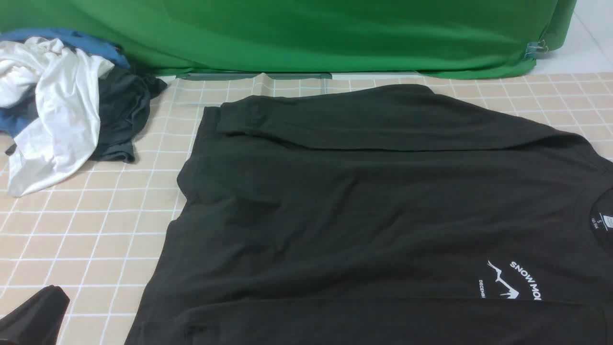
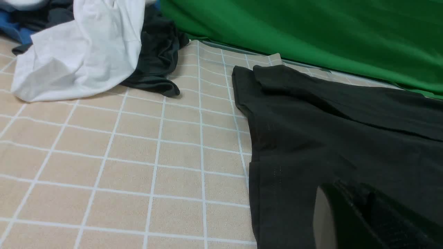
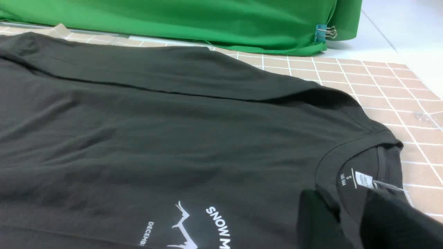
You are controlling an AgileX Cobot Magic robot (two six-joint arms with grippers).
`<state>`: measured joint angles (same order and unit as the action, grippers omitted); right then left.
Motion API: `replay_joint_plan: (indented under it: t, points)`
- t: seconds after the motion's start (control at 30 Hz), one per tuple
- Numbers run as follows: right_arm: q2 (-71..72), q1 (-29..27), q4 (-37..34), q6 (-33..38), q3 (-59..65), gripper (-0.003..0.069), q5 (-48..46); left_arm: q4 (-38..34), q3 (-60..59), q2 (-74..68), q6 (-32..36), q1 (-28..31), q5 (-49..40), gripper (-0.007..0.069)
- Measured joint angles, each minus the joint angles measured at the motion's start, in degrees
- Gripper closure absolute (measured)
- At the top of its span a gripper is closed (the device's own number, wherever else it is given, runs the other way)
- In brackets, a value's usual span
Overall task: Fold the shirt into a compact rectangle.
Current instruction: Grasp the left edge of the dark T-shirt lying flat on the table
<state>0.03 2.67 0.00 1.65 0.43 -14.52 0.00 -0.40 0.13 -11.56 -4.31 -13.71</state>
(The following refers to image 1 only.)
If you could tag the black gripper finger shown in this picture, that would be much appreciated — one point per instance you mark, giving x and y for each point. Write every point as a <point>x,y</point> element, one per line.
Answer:
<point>38,320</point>

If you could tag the dark gray long-sleeve shirt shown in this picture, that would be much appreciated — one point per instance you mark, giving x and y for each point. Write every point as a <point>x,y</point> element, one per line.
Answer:
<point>386,216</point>

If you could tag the white crumpled shirt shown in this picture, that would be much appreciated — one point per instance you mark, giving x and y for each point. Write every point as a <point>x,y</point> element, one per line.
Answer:
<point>65,132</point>

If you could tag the beige checkered tablecloth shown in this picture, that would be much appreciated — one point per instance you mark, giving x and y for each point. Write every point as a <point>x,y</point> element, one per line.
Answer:
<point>98,235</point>

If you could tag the blue crumpled garment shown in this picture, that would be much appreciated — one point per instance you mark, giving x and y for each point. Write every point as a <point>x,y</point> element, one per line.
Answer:
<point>72,40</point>

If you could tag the dark teal crumpled garment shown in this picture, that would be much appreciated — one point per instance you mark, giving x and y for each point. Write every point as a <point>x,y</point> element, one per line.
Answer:
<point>124,109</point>

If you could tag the green backdrop cloth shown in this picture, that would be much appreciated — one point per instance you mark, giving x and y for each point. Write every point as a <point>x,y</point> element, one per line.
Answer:
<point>451,39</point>

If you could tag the metal binder clip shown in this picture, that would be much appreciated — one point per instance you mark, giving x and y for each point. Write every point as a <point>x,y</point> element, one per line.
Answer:
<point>535,49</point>

